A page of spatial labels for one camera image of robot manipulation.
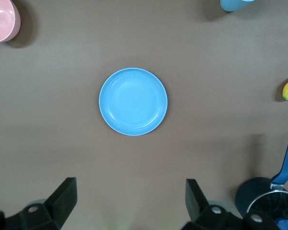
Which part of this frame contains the dark blue saucepan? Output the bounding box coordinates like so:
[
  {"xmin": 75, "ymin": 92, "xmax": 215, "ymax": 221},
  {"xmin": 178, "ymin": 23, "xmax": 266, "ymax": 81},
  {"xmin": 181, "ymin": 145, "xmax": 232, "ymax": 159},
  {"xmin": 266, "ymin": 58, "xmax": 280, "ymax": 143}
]
[{"xmin": 235, "ymin": 134, "xmax": 288, "ymax": 227}]

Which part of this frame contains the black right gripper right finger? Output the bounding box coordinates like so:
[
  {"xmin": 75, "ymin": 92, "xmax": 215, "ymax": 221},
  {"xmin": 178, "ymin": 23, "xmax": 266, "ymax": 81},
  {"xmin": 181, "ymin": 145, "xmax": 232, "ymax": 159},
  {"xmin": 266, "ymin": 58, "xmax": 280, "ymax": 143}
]
[{"xmin": 180, "ymin": 179, "xmax": 280, "ymax": 230}]

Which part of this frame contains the blue cup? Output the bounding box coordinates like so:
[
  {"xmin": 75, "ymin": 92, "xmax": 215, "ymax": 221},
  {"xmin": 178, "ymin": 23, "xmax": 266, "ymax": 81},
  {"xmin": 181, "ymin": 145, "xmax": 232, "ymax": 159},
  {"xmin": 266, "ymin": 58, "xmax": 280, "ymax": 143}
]
[{"xmin": 219, "ymin": 0, "xmax": 255, "ymax": 12}]

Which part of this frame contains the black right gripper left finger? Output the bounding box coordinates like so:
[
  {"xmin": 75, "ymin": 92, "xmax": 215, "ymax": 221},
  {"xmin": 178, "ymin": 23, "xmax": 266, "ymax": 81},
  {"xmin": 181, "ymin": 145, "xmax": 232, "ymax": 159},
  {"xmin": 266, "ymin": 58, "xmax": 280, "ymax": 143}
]
[{"xmin": 0, "ymin": 177, "xmax": 77, "ymax": 230}]

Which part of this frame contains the blue plate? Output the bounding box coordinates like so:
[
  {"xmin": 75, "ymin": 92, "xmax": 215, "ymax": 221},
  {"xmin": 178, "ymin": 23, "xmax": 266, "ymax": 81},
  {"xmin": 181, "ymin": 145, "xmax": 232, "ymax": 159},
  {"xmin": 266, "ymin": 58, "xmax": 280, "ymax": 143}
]
[{"xmin": 98, "ymin": 67, "xmax": 169, "ymax": 137}]

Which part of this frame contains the brown table cloth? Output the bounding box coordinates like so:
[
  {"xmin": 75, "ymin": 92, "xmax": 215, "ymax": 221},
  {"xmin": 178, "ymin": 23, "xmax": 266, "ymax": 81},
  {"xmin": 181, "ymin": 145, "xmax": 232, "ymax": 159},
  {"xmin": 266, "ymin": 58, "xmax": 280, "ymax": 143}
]
[{"xmin": 0, "ymin": 0, "xmax": 288, "ymax": 230}]

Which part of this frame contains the pink bowl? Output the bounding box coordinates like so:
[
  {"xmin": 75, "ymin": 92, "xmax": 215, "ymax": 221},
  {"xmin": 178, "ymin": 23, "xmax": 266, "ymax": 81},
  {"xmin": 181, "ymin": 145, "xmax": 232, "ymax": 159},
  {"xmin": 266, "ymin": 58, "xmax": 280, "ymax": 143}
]
[{"xmin": 0, "ymin": 0, "xmax": 22, "ymax": 44}]

